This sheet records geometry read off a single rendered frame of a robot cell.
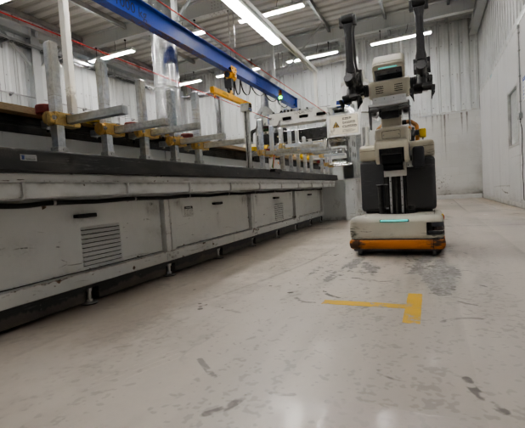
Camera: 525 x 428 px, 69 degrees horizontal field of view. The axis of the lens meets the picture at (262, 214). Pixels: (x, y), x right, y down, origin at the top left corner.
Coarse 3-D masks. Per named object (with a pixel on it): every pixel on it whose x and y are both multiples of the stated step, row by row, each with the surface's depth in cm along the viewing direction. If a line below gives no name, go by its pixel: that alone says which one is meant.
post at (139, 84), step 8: (136, 80) 194; (136, 88) 194; (144, 88) 196; (136, 96) 194; (144, 96) 196; (144, 104) 195; (144, 112) 195; (144, 120) 195; (144, 144) 194; (144, 152) 195
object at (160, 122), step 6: (150, 120) 166; (156, 120) 165; (162, 120) 164; (168, 120) 165; (120, 126) 173; (126, 126) 172; (132, 126) 171; (138, 126) 169; (144, 126) 168; (150, 126) 167; (156, 126) 166; (162, 126) 166; (90, 132) 181; (120, 132) 176
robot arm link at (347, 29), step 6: (354, 18) 248; (348, 24) 249; (354, 24) 249; (348, 30) 250; (348, 36) 250; (348, 42) 250; (348, 48) 251; (348, 54) 251; (348, 60) 251; (348, 66) 252; (354, 66) 252; (348, 72) 253; (354, 72) 251; (354, 78) 251
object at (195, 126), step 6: (174, 126) 192; (180, 126) 190; (186, 126) 189; (192, 126) 187; (198, 126) 187; (132, 132) 202; (156, 132) 196; (162, 132) 195; (168, 132) 194; (174, 132) 195; (132, 138) 204
